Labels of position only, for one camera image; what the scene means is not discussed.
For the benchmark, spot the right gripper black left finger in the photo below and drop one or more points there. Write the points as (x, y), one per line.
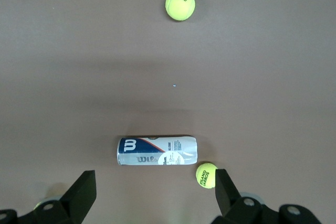
(78, 197)

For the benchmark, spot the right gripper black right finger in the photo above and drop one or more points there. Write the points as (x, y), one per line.
(231, 205)

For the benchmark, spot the clear Wilson tennis ball can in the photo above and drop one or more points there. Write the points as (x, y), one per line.
(147, 153)

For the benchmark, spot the yellow-green tennis ball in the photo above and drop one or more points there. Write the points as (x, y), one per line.
(204, 175)
(178, 6)

